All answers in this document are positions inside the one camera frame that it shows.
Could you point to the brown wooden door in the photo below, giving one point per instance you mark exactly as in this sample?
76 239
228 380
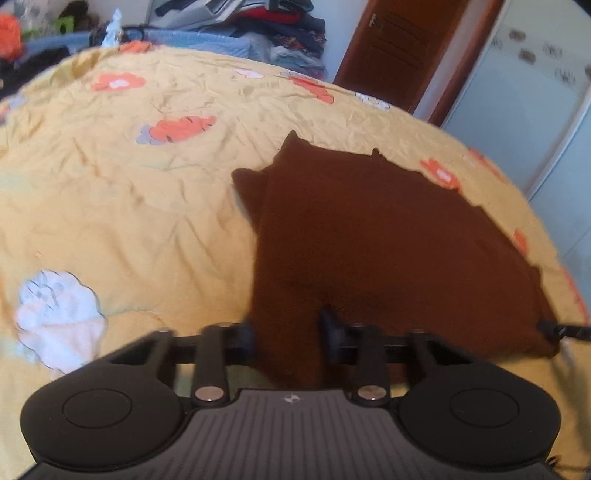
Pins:
397 46

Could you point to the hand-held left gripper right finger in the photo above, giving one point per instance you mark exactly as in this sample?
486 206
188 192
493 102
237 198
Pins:
328 325

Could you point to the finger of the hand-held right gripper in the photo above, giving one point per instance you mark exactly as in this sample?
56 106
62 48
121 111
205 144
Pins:
570 332

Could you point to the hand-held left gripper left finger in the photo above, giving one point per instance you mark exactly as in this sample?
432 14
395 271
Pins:
247 339

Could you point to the dark plush toy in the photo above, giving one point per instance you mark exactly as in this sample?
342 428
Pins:
78 10

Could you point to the pile of mixed clothes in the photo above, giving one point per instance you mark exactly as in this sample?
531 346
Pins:
277 27

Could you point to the brown knit sweater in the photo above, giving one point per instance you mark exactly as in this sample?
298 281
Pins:
369 240

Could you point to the green plastic stool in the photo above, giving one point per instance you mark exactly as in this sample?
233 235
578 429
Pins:
66 24

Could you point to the black cloth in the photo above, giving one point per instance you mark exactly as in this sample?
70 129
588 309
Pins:
27 64

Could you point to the orange cloth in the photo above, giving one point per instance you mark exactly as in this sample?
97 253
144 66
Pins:
9 34

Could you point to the white plastic bag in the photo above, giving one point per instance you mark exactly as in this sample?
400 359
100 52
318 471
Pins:
111 30

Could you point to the yellow printed bed sheet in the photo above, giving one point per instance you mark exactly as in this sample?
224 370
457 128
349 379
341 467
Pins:
115 194

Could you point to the blue quilted blanket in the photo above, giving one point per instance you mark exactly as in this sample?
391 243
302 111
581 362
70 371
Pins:
194 39

